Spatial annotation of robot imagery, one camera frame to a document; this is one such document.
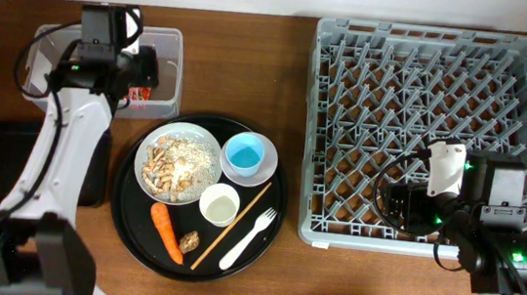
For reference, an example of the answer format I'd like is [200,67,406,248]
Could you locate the blue cup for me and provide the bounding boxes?
[225,133,265,178]

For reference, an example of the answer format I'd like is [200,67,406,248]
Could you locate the round black tray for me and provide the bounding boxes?
[110,114,288,282]

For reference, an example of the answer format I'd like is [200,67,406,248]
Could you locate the wooden chopstick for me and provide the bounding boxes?
[190,183,272,270]

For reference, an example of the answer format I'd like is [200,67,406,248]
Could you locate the orange carrot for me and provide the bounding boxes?
[150,202,183,266]

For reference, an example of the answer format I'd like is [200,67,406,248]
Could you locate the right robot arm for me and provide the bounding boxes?
[372,142,527,295]

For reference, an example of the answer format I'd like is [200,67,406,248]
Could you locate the grey plate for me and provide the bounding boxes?
[134,122,222,205]

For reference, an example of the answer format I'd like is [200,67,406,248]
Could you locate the white plastic fork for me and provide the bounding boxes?
[218,208,277,270]

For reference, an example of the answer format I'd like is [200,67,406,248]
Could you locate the black rectangular tray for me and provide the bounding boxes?
[0,120,112,207]

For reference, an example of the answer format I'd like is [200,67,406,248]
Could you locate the grey dishwasher rack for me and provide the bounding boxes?
[298,18,527,260]

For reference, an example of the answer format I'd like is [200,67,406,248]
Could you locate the clear plastic bin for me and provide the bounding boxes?
[20,24,183,120]

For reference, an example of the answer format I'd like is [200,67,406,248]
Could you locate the brown walnut lump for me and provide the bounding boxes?
[179,231,200,254]

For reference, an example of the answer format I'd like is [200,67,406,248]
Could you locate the white paper cup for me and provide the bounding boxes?
[198,183,240,228]

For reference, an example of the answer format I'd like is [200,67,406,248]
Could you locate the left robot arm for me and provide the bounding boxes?
[0,39,159,295]

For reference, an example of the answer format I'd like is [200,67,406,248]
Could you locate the red snack wrapper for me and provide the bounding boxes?
[126,87,152,102]

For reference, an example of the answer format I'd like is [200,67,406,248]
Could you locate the rice and peanut shell scraps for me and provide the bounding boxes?
[138,134,221,204]

